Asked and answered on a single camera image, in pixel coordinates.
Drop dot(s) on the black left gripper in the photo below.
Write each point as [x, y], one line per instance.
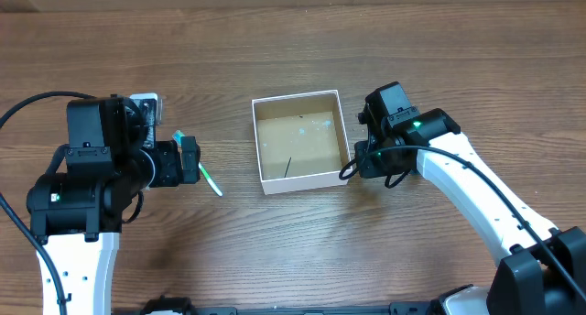
[189, 159]

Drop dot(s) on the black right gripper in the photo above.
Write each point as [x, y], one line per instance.
[363, 159]

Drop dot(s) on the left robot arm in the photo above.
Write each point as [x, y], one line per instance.
[77, 205]

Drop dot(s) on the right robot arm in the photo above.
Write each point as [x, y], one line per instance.
[540, 269]

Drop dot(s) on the green white toothbrush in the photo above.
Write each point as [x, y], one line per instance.
[208, 177]

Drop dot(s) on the white cardboard box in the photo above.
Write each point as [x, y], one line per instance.
[308, 127]

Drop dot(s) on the black stick in box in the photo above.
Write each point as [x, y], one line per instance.
[287, 167]

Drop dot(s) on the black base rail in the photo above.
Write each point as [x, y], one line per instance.
[184, 306]

